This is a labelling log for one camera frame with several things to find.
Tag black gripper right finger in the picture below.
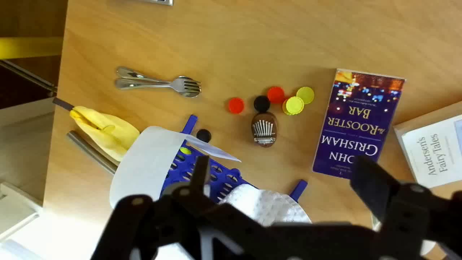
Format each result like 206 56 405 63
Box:
349 156 462 260

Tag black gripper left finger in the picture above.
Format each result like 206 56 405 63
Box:
91 154 228 260

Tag blue token holder rack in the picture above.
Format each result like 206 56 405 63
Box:
160 112 309 206

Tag black token near rack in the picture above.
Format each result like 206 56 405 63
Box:
196 128 212 143

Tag red token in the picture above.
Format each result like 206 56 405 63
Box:
226 96 244 114

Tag yellow-green token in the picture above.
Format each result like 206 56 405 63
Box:
283 96 304 115

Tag lime green token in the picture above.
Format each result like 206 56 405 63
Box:
296 86 314 104

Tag orange-red token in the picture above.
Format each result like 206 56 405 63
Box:
265 85 286 104

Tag white paper sheet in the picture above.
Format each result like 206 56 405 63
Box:
109 125 238 206

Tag Andersen's Fairy Tales book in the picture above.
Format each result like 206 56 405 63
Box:
394 101 462 187

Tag white perforated cloth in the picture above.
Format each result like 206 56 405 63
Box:
222 183 312 226

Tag yellow cloth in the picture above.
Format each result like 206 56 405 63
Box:
69 105 140 161

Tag John Grisham paperback book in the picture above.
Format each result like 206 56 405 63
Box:
313 69 405 179

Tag silver fork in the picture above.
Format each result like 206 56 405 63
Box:
115 76 200 98

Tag silver spoon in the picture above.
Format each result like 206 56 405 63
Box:
115 66 166 82

